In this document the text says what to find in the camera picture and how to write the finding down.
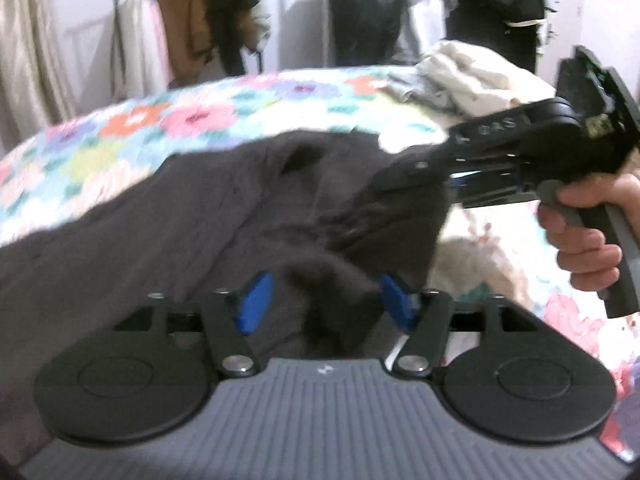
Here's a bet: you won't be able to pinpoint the brown hanging garment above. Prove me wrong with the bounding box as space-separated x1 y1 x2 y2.
157 0 271 88

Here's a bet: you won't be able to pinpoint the black clothes rack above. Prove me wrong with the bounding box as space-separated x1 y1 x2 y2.
110 0 127 103

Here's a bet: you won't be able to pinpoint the floral quilt bedspread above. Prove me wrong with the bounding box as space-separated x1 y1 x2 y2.
1 67 639 459

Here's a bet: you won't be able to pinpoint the dark grey knit sweater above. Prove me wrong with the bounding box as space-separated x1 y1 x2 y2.
1 131 450 465

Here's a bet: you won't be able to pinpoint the beige clothes pile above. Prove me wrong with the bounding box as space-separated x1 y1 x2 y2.
381 40 555 118

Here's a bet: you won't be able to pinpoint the person's right hand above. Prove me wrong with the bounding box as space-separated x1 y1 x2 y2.
537 171 640 292

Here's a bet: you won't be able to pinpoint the beige curtain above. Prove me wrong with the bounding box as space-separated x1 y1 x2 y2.
1 0 76 151

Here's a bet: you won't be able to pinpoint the black plastic bag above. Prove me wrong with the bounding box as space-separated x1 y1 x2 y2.
329 0 405 67

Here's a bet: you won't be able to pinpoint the white and pink hanging garments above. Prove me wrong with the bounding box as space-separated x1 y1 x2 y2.
119 0 172 100

